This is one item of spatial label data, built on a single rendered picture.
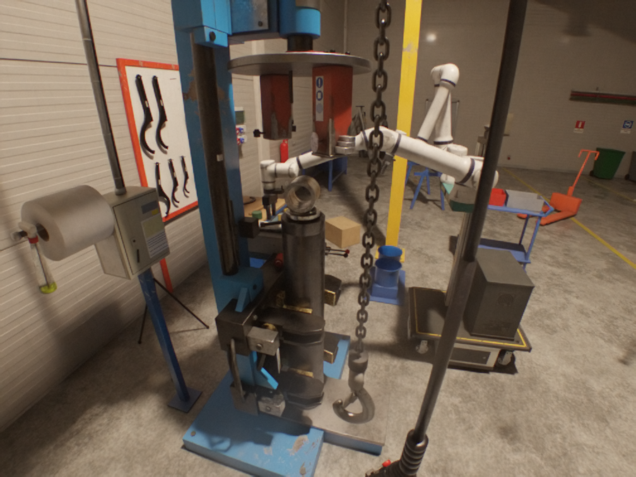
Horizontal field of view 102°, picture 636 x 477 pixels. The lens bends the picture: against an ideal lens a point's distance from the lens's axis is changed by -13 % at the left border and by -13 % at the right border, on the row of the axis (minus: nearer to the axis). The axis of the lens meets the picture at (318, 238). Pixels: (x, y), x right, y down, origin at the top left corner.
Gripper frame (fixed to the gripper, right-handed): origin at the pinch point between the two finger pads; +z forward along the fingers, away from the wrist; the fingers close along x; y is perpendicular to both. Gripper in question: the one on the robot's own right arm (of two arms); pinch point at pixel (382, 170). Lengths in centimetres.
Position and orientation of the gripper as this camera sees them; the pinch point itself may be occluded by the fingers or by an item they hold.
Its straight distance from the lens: 246.0
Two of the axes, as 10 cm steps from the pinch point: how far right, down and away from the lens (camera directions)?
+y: 9.1, 4.1, 0.6
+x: 0.8, -3.1, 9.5
